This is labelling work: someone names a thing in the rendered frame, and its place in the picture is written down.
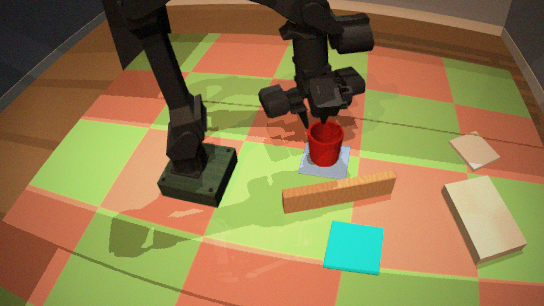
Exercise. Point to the red cup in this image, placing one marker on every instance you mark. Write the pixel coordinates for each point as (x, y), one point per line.
(325, 142)

